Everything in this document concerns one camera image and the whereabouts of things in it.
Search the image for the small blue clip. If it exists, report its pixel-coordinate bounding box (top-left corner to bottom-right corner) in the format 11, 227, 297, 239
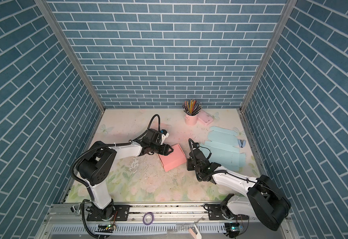
238, 139, 246, 148

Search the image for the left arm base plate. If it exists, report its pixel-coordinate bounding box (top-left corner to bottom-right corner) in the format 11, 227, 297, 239
86, 205, 130, 222

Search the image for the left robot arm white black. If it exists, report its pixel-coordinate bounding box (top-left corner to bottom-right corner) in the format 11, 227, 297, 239
69, 114, 174, 239

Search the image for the white tool on rail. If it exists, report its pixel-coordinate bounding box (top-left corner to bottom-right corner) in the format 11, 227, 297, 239
176, 222, 202, 239

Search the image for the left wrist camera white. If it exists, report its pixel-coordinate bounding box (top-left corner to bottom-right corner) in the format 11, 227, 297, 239
160, 129, 169, 145

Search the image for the coloured pencils bundle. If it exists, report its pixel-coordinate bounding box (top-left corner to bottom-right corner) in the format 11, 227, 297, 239
182, 99, 202, 116

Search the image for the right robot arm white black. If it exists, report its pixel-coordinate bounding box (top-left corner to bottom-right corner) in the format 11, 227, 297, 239
186, 139, 291, 231

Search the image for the pink pencil case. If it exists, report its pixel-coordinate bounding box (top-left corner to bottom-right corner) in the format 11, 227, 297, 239
197, 110, 214, 126

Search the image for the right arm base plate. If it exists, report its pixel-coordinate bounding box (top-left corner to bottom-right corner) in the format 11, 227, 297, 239
203, 204, 249, 221

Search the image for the purple tape ring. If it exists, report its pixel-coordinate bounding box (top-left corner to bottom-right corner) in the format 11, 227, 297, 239
142, 212, 155, 226

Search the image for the pink paper box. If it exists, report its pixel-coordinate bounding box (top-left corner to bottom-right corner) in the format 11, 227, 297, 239
159, 144, 186, 172

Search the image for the light blue flat paper box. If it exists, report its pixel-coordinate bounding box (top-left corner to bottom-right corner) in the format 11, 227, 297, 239
200, 126, 246, 172

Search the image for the pink metal pencil cup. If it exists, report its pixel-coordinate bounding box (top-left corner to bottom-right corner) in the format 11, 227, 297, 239
184, 114, 198, 126

